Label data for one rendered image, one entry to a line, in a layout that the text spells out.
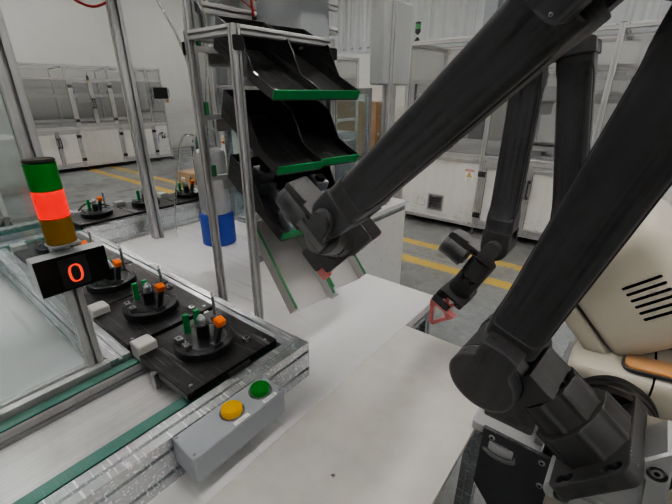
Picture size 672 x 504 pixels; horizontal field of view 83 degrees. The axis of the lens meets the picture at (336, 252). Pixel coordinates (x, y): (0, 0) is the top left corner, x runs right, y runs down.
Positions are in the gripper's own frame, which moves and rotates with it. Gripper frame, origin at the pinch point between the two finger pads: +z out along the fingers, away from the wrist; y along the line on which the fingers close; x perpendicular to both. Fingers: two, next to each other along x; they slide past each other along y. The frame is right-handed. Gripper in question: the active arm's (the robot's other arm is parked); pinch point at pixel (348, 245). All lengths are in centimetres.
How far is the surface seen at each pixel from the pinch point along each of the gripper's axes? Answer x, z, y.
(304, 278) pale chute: -5.9, 26.3, 18.9
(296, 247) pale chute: -14.9, 28.6, 16.0
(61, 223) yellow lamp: -33, -20, 37
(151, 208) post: -90, 78, 74
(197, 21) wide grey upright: -142, 75, 0
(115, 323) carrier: -25, 7, 62
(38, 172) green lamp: -40, -25, 31
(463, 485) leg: 70, 49, 24
